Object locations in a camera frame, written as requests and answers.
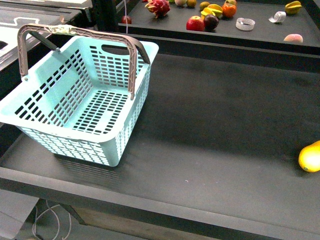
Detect clear tape roll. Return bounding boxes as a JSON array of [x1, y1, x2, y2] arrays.
[[235, 17, 256, 32]]

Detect white string on floor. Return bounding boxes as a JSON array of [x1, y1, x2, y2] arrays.
[[31, 199, 73, 240]]

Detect crumpled clear tape piece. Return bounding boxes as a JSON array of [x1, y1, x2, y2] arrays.
[[268, 11, 287, 24]]

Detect dark purple plum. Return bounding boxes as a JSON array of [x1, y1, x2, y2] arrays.
[[203, 14, 220, 31]]

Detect pink peach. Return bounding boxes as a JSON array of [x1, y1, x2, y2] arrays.
[[283, 33, 304, 44]]

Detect yellow-green star fruit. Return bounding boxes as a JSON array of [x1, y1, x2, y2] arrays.
[[285, 0, 302, 15]]

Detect yellow star fruit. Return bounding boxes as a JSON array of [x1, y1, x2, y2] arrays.
[[200, 4, 223, 19]]

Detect orange persimmon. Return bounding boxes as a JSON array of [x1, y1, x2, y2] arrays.
[[222, 3, 237, 18]]

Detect pink dragon fruit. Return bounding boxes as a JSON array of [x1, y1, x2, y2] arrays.
[[144, 0, 171, 19]]

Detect yellow mango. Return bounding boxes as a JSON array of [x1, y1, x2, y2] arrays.
[[298, 140, 320, 173]]

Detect small red apple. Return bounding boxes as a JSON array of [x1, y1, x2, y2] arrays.
[[121, 15, 132, 24]]

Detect light blue plastic basket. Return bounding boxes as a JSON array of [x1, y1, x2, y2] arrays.
[[0, 23, 159, 167]]

